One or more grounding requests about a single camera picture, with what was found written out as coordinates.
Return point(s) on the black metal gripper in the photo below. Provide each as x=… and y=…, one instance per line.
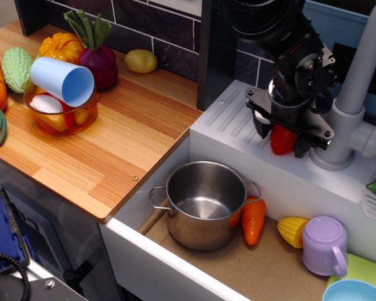
x=303, y=117

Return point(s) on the red toy strawberry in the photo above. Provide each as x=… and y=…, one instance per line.
x=282, y=140

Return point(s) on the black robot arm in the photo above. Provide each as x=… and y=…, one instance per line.
x=298, y=94

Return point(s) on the stainless steel pot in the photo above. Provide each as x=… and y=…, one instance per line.
x=202, y=199

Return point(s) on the grey toy faucet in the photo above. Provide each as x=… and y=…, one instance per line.
x=352, y=134

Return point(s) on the yellow toy corn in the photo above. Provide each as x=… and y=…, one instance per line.
x=291, y=229

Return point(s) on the white toy sink unit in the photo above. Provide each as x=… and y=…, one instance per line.
x=150, y=264

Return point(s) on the purple plastic mug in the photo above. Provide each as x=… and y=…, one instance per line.
x=325, y=247

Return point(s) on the white plastic spatula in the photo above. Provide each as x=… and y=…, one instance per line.
x=369, y=204

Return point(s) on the wooden counter top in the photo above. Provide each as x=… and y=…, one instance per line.
x=140, y=122

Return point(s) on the green plastic plate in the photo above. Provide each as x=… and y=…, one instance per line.
x=361, y=269

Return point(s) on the yellow toy potato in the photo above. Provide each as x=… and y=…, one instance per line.
x=141, y=61

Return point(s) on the light blue plastic bowl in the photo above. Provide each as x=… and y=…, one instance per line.
x=351, y=290

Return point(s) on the purple toy beet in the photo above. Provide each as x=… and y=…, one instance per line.
x=97, y=57

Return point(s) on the light blue plastic cup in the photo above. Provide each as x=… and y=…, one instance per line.
x=68, y=82

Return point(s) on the orange transparent bowl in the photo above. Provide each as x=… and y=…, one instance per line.
x=70, y=121

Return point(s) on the orange toy pumpkin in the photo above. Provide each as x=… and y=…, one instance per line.
x=62, y=46

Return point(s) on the white toy garlic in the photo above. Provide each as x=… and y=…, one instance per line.
x=46, y=103

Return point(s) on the green toy bitter melon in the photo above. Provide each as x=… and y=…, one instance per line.
x=16, y=66

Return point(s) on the blue plastic clamp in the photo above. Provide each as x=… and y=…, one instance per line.
x=14, y=240

